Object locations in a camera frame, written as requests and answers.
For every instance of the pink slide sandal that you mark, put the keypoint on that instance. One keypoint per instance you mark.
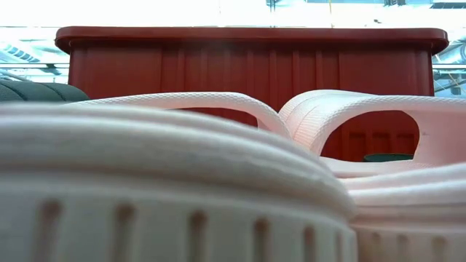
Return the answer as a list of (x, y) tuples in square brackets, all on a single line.
[(400, 196), (145, 153)]

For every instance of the black slide sandal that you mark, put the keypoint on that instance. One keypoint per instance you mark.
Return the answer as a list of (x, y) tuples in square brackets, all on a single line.
[(36, 92)]

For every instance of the red plastic bin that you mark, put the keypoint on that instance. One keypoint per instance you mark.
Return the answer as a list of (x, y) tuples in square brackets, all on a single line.
[(218, 62)]

